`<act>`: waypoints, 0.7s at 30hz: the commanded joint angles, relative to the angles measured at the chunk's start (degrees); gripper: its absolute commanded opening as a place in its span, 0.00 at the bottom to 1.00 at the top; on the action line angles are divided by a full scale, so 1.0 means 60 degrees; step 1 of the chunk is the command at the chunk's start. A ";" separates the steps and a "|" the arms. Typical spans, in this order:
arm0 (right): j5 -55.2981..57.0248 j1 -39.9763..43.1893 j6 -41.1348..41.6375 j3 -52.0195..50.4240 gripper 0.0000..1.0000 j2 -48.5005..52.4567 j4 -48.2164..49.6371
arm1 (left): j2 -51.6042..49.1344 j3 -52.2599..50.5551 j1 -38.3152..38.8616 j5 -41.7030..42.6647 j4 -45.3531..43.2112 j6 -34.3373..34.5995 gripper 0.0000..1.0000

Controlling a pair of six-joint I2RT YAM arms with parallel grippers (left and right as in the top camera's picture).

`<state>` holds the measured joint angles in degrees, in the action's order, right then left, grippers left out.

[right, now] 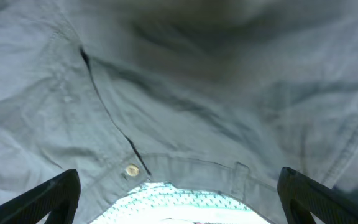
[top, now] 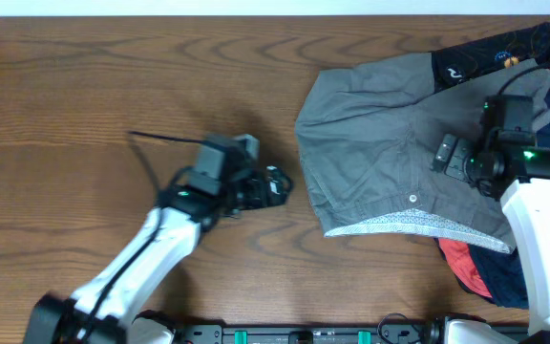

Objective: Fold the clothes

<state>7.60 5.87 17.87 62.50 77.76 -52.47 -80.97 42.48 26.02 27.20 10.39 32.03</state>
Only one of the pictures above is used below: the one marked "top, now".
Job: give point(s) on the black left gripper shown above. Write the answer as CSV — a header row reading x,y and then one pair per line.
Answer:
x,y
260,189

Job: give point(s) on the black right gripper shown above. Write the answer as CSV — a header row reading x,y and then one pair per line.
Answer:
x,y
456,163

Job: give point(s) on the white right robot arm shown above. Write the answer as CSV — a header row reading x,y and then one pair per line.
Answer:
x,y
507,165

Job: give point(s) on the grey shorts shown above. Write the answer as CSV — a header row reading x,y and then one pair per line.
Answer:
x,y
367,138

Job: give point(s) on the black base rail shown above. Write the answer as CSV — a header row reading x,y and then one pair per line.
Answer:
x,y
156,327

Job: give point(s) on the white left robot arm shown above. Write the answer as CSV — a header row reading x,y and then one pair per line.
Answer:
x,y
223,182

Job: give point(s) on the navy blue garment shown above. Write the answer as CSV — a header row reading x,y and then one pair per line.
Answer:
x,y
502,273

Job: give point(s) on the red garment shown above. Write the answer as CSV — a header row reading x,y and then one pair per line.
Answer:
x,y
458,257

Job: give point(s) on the black patterned shorts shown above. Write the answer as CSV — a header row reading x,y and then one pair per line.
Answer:
x,y
460,63

